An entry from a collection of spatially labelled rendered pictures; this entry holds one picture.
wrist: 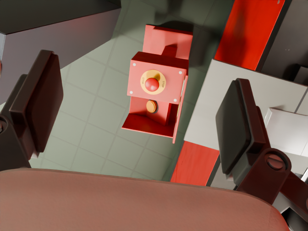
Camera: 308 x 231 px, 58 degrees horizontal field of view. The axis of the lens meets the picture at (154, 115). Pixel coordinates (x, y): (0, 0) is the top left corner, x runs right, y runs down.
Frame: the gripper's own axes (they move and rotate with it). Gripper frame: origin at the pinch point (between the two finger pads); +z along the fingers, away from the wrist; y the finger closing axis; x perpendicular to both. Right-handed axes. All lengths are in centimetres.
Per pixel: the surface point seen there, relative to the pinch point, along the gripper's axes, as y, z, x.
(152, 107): 6, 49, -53
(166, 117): 10, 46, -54
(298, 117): 31.4, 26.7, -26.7
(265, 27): 30, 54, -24
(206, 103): 13.9, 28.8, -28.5
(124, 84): -7, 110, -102
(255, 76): 21.5, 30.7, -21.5
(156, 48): 8, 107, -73
